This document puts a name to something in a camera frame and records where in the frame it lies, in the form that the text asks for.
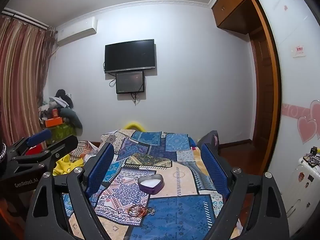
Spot white air conditioner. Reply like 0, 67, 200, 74
55, 16, 97, 47

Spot white red card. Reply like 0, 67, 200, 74
291, 44, 307, 58

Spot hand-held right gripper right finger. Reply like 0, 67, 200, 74
200, 143, 297, 240

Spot striped cloth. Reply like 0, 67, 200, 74
75, 140, 101, 161

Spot pile of clothes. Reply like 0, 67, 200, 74
39, 89, 83, 136

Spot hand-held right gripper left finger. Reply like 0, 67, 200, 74
24, 142, 115, 240

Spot patchwork printed blanket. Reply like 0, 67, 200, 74
61, 129, 243, 240

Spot orange bead bracelet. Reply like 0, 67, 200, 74
128, 204, 147, 217

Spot white wardrobe door heart stickers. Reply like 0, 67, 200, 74
257, 0, 320, 205

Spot small black wall monitor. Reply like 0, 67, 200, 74
115, 71, 145, 94

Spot striped red curtain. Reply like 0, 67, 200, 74
0, 14, 57, 148

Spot orange box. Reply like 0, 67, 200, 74
44, 116, 63, 128

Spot dark purple bag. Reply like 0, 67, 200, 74
197, 130, 221, 156

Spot purple heart-shaped jewelry box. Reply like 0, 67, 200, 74
137, 174, 165, 195

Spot white cabinet with stickers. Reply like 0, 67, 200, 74
277, 152, 320, 227

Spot yellow plastic object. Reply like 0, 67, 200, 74
124, 121, 146, 132

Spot black wall television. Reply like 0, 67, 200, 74
104, 39, 157, 74

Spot green storage box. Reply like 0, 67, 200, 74
42, 123, 77, 146

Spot curtain rail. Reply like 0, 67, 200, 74
0, 7, 52, 32

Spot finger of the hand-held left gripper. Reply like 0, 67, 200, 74
7, 129, 53, 156
12, 135, 79, 173

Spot wooden overhead cabinet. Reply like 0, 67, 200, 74
211, 0, 253, 35

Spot yellow cloth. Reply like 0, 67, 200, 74
52, 154, 86, 177

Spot red box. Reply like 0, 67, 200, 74
25, 145, 46, 156

